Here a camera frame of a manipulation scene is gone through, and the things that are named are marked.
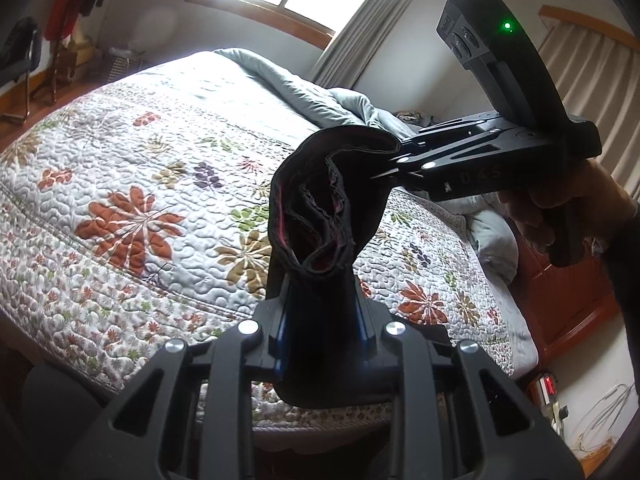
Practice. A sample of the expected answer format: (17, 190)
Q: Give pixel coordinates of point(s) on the black office chair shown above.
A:
(20, 56)

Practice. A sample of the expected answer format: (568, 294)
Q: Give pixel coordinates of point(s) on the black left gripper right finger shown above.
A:
(455, 414)

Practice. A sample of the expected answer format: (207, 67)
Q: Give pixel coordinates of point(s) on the person's right hand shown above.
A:
(599, 205)

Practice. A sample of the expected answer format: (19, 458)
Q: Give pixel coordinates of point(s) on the white power strip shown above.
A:
(546, 397)

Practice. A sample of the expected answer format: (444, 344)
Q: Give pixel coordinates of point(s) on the dark wooden headboard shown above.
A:
(561, 306)

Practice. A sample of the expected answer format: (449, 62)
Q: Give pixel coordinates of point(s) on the grey-green duvet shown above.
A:
(485, 218)

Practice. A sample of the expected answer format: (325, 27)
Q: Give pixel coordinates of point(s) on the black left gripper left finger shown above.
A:
(188, 413)

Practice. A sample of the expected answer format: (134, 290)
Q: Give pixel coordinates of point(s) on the grey window curtain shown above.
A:
(348, 54)

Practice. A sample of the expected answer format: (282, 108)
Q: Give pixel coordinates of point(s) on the wooden coat rack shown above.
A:
(62, 40)

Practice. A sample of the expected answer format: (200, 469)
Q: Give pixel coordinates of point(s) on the black pants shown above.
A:
(326, 202)

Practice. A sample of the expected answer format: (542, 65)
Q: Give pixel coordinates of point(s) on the metal wire basket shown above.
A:
(122, 63)

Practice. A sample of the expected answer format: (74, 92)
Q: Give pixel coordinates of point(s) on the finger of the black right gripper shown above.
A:
(412, 136)
(392, 174)

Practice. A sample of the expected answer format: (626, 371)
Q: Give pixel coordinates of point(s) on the beige striped curtain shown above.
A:
(595, 67)

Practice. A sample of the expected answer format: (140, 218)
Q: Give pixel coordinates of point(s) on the floral quilted bedspread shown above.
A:
(138, 213)

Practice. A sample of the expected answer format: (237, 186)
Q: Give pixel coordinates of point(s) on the red hanging garment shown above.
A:
(62, 19)

